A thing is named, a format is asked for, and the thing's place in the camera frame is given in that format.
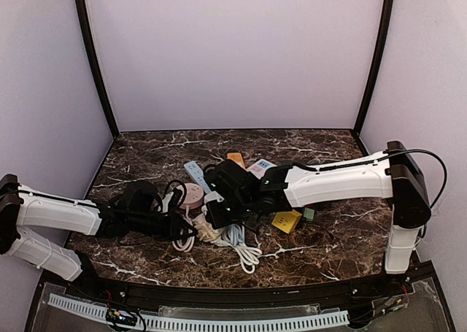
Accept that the beige cube socket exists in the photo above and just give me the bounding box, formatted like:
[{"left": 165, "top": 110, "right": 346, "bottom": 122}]
[{"left": 193, "top": 214, "right": 225, "bottom": 242}]

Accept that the light green plug adapter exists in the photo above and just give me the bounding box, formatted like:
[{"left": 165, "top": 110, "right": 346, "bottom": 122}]
[{"left": 302, "top": 207, "right": 315, "bottom": 223}]

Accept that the white cable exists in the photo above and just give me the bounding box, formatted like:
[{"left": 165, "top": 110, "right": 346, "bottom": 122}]
[{"left": 215, "top": 229, "right": 263, "bottom": 274}]

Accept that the small blue-white power strip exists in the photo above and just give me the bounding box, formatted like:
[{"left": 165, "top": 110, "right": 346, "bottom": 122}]
[{"left": 184, "top": 161, "right": 212, "bottom": 194}]

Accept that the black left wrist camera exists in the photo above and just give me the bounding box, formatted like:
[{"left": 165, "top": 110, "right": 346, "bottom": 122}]
[{"left": 117, "top": 180, "right": 161, "bottom": 212}]

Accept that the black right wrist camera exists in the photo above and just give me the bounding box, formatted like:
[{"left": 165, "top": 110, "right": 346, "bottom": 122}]
[{"left": 204, "top": 159, "right": 247, "bottom": 198}]

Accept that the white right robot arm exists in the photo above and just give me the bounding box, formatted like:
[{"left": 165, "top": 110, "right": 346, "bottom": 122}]
[{"left": 204, "top": 141, "right": 431, "bottom": 274}]

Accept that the long white power strip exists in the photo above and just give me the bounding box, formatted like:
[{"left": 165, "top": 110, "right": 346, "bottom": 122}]
[{"left": 247, "top": 158, "right": 276, "bottom": 179}]

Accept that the yellow cube socket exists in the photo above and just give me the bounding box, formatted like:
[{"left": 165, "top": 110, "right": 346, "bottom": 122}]
[{"left": 271, "top": 210, "right": 303, "bottom": 234}]

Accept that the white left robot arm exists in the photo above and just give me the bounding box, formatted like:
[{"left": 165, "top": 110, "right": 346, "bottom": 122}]
[{"left": 1, "top": 174, "right": 198, "bottom": 282}]

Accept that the pink round socket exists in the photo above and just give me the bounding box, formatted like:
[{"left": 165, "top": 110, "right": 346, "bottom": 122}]
[{"left": 177, "top": 183, "right": 204, "bottom": 210}]

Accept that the white slotted cable duct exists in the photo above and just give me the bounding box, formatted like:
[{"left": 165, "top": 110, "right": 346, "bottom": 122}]
[{"left": 47, "top": 293, "right": 350, "bottom": 331}]

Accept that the orange plug adapter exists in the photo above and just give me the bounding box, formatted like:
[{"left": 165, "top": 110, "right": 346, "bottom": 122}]
[{"left": 227, "top": 153, "right": 246, "bottom": 169}]

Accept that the black front rail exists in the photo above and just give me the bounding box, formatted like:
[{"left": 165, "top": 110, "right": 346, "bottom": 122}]
[{"left": 72, "top": 251, "right": 402, "bottom": 313}]

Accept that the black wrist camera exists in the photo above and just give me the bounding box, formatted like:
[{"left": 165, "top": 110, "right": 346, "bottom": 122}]
[
  {"left": 117, "top": 180, "right": 161, "bottom": 212},
  {"left": 204, "top": 159, "right": 247, "bottom": 198}
]

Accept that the pink-white cable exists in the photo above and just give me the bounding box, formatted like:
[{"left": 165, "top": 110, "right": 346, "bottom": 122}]
[{"left": 171, "top": 207, "right": 198, "bottom": 252}]

